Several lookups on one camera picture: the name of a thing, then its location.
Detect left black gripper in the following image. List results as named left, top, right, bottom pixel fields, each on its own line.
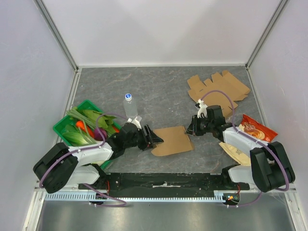
left=124, top=124, right=163, bottom=151

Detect brown cardboard box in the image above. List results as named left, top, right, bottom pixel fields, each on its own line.
left=151, top=126, right=194, bottom=157

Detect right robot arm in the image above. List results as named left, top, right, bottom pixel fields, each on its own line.
left=186, top=103, right=295, bottom=193

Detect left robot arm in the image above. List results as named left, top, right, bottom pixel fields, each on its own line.
left=33, top=123, right=163, bottom=193

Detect clear plastic water bottle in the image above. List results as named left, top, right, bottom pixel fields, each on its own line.
left=123, top=93, right=138, bottom=119

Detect purple onion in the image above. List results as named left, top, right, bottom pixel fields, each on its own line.
left=93, top=128, right=108, bottom=141

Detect red snack bag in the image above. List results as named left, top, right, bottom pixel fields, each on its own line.
left=239, top=114, right=278, bottom=142

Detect beige cassava chips bag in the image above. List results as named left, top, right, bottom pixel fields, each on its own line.
left=218, top=125, right=269, bottom=167

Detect green plastic basket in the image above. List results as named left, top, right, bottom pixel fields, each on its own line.
left=52, top=100, right=123, bottom=169

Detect green long beans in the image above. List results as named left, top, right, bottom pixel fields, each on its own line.
left=66, top=107, right=116, bottom=146

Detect orange carrot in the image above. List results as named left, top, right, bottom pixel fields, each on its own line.
left=75, top=120, right=94, bottom=138

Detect green leafy vegetable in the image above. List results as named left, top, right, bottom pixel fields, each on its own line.
left=61, top=109, right=118, bottom=147

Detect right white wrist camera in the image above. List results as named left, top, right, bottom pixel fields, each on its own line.
left=195, top=99, right=207, bottom=118

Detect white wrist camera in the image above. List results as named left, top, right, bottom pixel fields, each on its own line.
left=195, top=99, right=207, bottom=118
left=127, top=115, right=142, bottom=129

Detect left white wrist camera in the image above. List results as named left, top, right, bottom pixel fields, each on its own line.
left=127, top=115, right=142, bottom=129

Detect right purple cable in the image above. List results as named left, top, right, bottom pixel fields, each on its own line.
left=201, top=90, right=291, bottom=209

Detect purple cable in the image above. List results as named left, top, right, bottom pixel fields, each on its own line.
left=39, top=113, right=128, bottom=208
left=201, top=90, right=291, bottom=209

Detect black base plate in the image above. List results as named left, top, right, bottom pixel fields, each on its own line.
left=91, top=173, right=250, bottom=198

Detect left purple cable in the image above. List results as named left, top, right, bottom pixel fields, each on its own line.
left=39, top=113, right=128, bottom=208

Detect grey cable duct rail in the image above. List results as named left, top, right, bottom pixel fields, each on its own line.
left=44, top=191, right=235, bottom=203

